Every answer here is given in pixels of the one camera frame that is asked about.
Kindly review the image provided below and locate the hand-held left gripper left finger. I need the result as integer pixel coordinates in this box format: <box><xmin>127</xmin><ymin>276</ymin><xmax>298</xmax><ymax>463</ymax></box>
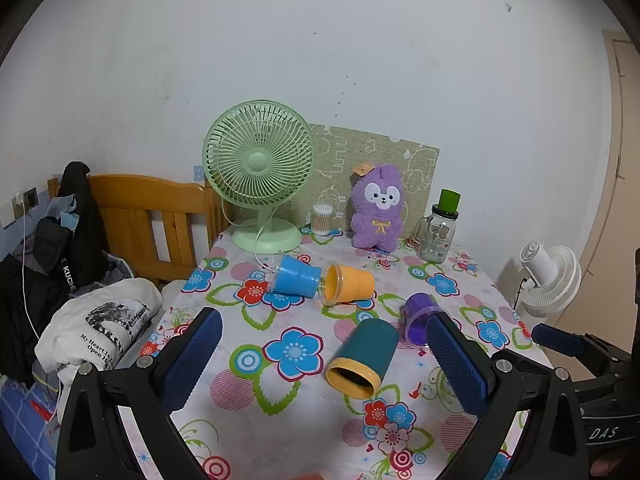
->
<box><xmin>55</xmin><ymin>307</ymin><xmax>224</xmax><ymax>480</ymax></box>

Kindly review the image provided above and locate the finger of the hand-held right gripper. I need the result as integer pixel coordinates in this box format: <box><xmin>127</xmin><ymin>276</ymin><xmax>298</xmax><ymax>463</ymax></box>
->
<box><xmin>531</xmin><ymin>323</ymin><xmax>619</xmax><ymax>379</ymax></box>

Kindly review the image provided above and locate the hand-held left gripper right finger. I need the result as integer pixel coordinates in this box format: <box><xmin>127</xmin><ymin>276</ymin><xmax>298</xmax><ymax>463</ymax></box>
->
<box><xmin>425</xmin><ymin>311</ymin><xmax>591</xmax><ymax>480</ymax></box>

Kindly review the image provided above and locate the teal cup with yellow rim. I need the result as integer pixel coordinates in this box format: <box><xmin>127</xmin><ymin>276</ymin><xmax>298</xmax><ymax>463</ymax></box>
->
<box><xmin>326</xmin><ymin>319</ymin><xmax>400</xmax><ymax>400</ymax></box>

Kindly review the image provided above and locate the purple plastic cup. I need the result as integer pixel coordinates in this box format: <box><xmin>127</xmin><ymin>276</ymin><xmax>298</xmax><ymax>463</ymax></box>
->
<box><xmin>402</xmin><ymin>292</ymin><xmax>446</xmax><ymax>347</ymax></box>

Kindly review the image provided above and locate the orange plastic cup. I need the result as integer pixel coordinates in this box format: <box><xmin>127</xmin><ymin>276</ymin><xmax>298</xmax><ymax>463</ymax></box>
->
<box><xmin>320</xmin><ymin>261</ymin><xmax>376</xmax><ymax>307</ymax></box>

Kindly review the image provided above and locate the blue plastic cup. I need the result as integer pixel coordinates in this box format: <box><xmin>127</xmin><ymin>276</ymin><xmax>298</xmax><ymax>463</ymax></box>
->
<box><xmin>265</xmin><ymin>254</ymin><xmax>323</xmax><ymax>300</ymax></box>

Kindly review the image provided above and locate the white standing fan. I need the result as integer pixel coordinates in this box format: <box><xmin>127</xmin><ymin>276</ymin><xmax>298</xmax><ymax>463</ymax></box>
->
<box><xmin>512</xmin><ymin>241</ymin><xmax>582</xmax><ymax>318</ymax></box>

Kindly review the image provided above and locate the white printed shirt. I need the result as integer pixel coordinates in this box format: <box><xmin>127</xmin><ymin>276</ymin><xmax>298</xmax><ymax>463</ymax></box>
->
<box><xmin>34</xmin><ymin>277</ymin><xmax>163</xmax><ymax>386</ymax></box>

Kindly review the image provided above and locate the floral tablecloth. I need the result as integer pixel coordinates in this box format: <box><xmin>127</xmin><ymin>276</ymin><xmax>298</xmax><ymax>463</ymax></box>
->
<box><xmin>127</xmin><ymin>225</ymin><xmax>551</xmax><ymax>480</ymax></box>

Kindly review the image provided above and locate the glass bottle with green cap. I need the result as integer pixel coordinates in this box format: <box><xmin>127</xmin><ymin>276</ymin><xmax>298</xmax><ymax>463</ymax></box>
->
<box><xmin>414</xmin><ymin>188</ymin><xmax>460</xmax><ymax>263</ymax></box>

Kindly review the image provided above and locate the beige door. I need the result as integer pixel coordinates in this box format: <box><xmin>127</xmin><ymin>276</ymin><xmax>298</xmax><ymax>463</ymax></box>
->
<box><xmin>550</xmin><ymin>30</ymin><xmax>640</xmax><ymax>381</ymax></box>

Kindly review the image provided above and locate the purple plush toy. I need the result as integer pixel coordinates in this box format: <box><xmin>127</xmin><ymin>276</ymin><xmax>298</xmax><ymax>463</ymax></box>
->
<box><xmin>348</xmin><ymin>161</ymin><xmax>407</xmax><ymax>251</ymax></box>

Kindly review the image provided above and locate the black jacket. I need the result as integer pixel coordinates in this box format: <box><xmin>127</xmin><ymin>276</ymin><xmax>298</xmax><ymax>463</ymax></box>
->
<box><xmin>37</xmin><ymin>161</ymin><xmax>108</xmax><ymax>291</ymax></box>

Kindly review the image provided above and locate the wooden bed headboard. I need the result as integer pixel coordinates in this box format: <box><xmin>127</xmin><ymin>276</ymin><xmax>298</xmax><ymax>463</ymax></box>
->
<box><xmin>47</xmin><ymin>174</ymin><xmax>226</xmax><ymax>286</ymax></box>

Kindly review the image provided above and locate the blue bedsheet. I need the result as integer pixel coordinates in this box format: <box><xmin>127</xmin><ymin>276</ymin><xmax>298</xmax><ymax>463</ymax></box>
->
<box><xmin>0</xmin><ymin>375</ymin><xmax>71</xmax><ymax>480</ymax></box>

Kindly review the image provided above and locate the dark clothes pile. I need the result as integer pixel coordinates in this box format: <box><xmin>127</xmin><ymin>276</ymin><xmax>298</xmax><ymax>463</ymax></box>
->
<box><xmin>0</xmin><ymin>255</ymin><xmax>51</xmax><ymax>381</ymax></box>

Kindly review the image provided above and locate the cotton swab container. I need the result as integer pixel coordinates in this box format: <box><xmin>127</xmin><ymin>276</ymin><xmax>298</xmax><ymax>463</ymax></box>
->
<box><xmin>311</xmin><ymin>203</ymin><xmax>335</xmax><ymax>237</ymax></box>

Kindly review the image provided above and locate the grey blue garment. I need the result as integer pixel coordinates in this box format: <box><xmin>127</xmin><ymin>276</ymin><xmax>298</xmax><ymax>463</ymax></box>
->
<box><xmin>42</xmin><ymin>195</ymin><xmax>81</xmax><ymax>233</ymax></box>

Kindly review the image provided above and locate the green desk fan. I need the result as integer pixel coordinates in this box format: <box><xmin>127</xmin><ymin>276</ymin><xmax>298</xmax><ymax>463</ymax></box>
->
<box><xmin>202</xmin><ymin>100</ymin><xmax>317</xmax><ymax>253</ymax></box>

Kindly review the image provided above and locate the patterned green foam mat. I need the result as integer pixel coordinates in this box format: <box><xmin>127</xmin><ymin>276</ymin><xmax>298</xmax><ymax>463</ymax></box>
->
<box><xmin>292</xmin><ymin>122</ymin><xmax>441</xmax><ymax>241</ymax></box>

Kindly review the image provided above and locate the white fan cable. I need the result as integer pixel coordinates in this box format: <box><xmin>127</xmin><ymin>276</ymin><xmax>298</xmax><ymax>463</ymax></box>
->
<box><xmin>220</xmin><ymin>200</ymin><xmax>287</xmax><ymax>281</ymax></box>

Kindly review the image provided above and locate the white charging cable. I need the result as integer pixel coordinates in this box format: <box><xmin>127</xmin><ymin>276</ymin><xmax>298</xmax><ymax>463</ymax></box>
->
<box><xmin>19</xmin><ymin>205</ymin><xmax>42</xmax><ymax>346</ymax></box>

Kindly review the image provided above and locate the wall socket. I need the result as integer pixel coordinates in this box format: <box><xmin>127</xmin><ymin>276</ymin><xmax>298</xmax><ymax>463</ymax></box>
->
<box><xmin>12</xmin><ymin>187</ymin><xmax>40</xmax><ymax>218</ymax></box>

